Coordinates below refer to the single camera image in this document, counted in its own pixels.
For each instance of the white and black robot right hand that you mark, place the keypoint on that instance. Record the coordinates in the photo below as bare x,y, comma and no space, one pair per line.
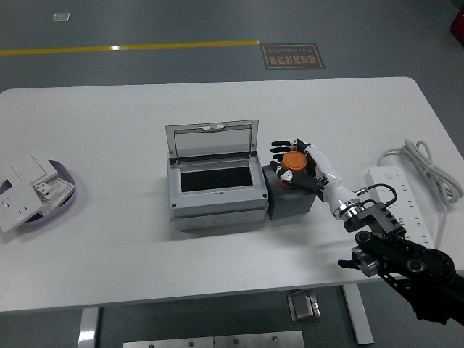
326,170

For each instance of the orange cylinder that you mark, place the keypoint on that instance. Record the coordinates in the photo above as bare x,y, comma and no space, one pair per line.
294,162

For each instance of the grey junction box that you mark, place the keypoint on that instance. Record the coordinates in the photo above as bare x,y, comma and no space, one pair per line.
217,208

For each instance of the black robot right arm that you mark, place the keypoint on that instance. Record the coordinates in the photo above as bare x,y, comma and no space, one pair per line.
417,266

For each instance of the grey cube with round hole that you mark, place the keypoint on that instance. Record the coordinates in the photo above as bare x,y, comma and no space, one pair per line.
290,206

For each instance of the grey metal box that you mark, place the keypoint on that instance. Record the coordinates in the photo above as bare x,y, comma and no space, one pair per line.
302,306

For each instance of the white power strip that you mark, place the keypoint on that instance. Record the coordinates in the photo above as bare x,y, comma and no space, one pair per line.
406,192

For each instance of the brown floor sign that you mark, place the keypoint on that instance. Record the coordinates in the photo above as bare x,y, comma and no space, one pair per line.
293,56

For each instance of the white table leg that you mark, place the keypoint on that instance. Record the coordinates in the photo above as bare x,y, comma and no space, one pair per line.
88,328
359,315

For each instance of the red object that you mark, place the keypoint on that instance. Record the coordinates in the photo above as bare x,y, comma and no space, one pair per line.
458,23

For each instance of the yellow floor tape line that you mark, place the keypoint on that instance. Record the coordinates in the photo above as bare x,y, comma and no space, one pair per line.
145,46

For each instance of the purple tray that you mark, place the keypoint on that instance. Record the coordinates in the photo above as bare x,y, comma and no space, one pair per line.
58,167

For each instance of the small white socket module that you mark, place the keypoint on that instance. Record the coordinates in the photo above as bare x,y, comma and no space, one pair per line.
43,189

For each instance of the small metal floor plate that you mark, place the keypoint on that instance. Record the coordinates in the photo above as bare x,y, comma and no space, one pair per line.
61,17

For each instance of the grey metal base plate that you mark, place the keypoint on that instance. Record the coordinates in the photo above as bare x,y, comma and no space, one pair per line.
168,343
259,340

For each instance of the white light switch plate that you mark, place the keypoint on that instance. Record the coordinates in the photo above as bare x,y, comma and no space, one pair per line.
29,168

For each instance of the white wall socket plate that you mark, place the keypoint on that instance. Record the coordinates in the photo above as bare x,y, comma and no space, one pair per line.
18,210

